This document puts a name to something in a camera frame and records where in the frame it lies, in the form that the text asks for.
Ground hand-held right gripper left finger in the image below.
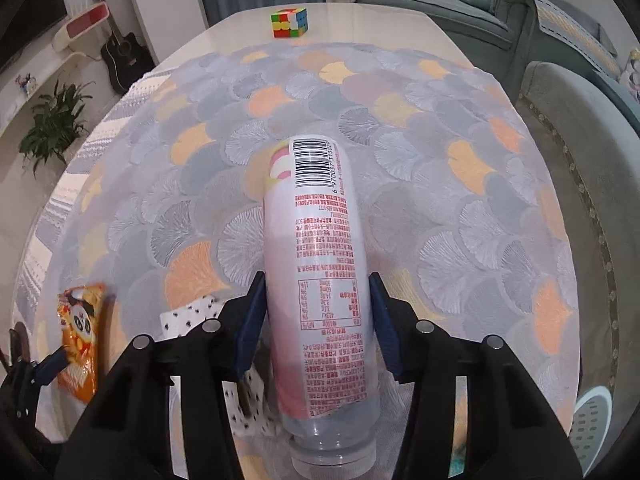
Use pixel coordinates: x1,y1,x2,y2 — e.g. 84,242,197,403
54,270,268,480

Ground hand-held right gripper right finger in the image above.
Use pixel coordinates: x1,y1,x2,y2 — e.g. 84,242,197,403
369,271,585,480

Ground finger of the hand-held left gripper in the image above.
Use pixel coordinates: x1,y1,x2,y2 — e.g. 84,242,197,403
0,347,69,418

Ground orange snack packet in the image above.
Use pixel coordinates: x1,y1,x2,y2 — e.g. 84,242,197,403
56,283,108,404

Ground clear bottle pink white label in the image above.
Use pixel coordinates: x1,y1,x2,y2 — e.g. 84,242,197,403
263,134,377,478

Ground teal plastic basket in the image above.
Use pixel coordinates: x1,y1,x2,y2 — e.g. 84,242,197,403
570,384,615,467

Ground white polka dot packet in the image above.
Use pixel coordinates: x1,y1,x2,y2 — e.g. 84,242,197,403
159,296,282,438

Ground grey orange patterned tablecloth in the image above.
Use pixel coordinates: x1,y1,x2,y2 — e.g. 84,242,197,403
52,40,586,480

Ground green potted plant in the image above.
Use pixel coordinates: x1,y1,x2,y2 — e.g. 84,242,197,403
19,79,97,176

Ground teal sofa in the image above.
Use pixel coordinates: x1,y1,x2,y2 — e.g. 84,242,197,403
348,0,640,411

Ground white television cabinet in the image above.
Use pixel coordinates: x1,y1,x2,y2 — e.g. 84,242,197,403
0,35,108,143

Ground black acoustic guitar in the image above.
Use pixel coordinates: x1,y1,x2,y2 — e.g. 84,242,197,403
89,0,155,95

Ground colourful puzzle cube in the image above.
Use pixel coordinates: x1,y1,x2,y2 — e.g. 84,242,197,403
271,6,309,40

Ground blue cushion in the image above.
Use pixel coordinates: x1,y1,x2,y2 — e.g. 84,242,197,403
590,67,640,133

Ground white red curved shelf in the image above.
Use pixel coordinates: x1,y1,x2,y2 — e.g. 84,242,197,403
52,2,112,53

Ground black television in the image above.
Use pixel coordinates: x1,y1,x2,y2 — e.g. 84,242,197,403
0,0,68,73

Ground floral pillow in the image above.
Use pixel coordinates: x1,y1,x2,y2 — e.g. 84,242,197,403
619,47,640,93

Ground striped sofa cover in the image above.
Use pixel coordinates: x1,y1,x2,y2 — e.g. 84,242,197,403
534,0,620,68

